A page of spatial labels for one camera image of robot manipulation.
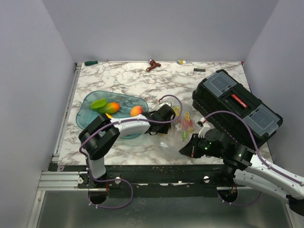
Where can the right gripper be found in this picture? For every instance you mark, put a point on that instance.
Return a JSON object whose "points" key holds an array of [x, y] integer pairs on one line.
{"points": [[191, 149]]}

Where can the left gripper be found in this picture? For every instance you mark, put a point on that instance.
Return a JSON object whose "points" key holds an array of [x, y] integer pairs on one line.
{"points": [[164, 129]]}

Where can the clear plastic bag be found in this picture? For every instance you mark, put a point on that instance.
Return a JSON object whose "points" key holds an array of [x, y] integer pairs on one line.
{"points": [[180, 132]]}

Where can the orange fake peach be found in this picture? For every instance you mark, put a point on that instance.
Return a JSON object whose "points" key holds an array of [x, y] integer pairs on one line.
{"points": [[136, 110]]}

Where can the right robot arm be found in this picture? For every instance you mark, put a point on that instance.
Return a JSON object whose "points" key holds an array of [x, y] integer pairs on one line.
{"points": [[243, 166]]}

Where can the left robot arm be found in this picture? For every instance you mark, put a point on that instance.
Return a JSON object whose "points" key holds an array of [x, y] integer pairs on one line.
{"points": [[100, 135]]}

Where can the fake mango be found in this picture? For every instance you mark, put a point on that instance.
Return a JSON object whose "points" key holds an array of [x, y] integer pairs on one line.
{"points": [[109, 108]]}

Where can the green fake fruit slice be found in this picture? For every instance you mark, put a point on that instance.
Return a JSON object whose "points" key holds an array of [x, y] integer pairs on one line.
{"points": [[95, 105]]}

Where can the black tool box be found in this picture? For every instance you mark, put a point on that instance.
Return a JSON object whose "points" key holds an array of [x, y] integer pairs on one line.
{"points": [[236, 111]]}

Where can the small black chip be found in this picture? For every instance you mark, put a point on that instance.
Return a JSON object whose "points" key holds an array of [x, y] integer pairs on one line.
{"points": [[199, 69]]}

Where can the brown tap fitting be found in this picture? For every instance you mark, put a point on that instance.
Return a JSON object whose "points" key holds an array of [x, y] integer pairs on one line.
{"points": [[153, 65]]}

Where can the yellow white small item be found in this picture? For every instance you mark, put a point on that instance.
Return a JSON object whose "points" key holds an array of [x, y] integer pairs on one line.
{"points": [[181, 62]]}

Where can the blue transparent tray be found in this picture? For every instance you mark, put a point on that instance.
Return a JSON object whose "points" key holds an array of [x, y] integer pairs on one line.
{"points": [[86, 115]]}

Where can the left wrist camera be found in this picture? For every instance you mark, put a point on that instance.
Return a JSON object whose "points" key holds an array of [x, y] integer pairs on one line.
{"points": [[165, 102]]}

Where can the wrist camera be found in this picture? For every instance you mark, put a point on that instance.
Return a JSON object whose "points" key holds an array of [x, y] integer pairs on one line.
{"points": [[204, 127], [165, 102]]}

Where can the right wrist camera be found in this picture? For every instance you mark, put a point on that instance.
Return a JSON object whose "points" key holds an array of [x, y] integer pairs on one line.
{"points": [[204, 127]]}

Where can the green handle screwdriver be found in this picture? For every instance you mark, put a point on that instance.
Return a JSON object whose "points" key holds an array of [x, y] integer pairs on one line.
{"points": [[91, 63]]}

